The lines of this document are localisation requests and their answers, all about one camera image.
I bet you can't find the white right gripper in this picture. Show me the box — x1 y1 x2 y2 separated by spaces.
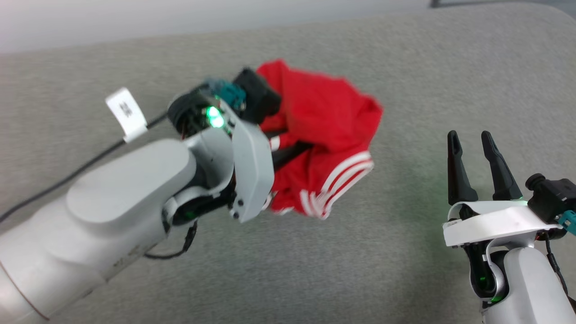
443 130 563 247

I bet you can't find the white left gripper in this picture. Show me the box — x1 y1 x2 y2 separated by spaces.
168 88 314 224

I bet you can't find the red garment with white stripes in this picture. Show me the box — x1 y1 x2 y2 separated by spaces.
256 59 384 220

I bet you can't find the grey fabric sofa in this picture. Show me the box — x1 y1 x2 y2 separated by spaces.
0 2 576 324

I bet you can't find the teal left camera cable connector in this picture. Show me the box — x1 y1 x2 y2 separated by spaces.
205 78 247 111

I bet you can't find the teal camera cable connector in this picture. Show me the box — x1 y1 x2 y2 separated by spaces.
557 211 576 235
205 78 247 111

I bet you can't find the teal right camera cable connector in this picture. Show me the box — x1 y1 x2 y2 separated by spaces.
557 211 576 235

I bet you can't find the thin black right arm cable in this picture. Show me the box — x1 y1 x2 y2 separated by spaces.
544 236 576 311

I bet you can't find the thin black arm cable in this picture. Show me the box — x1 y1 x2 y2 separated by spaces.
544 236 576 311
0 112 170 224

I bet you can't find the white paper cable label tag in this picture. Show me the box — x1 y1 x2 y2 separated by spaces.
105 87 148 144

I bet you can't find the dark metal frame bar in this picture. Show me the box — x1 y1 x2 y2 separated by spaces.
430 0 576 9

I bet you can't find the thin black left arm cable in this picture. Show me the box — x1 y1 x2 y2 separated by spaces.
0 112 170 224

